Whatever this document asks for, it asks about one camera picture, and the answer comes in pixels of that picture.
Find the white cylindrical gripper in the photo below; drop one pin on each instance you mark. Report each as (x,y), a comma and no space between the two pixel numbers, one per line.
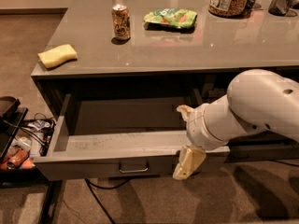
(196,129)

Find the grey top drawer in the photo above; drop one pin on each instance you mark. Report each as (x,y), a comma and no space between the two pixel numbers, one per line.
(115,138)

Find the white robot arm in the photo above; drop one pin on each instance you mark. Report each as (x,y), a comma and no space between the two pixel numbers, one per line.
(256,100)

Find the grey cabinet counter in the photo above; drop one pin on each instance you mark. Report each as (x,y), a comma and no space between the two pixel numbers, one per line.
(157,61)

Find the green chip bag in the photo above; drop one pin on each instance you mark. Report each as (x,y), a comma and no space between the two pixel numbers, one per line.
(178,18)

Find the orange soda can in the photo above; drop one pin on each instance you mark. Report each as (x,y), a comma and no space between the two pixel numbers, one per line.
(121,22)

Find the yellow sponge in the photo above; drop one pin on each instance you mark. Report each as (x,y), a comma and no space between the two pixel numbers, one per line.
(56,56)

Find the black cluttered bin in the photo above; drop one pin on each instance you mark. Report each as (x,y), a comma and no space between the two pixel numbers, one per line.
(17,167)

